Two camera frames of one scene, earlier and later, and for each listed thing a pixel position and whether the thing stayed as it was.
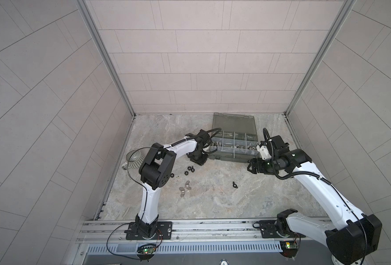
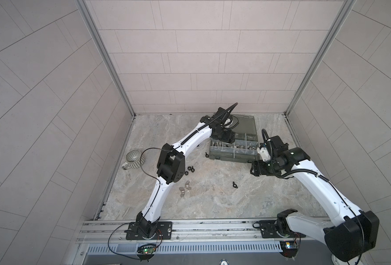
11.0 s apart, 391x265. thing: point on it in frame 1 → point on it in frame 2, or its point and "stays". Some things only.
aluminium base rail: [217, 232] stays
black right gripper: [258, 168] stays
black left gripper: [201, 162] → [227, 137]
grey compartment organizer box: [236, 137] stays
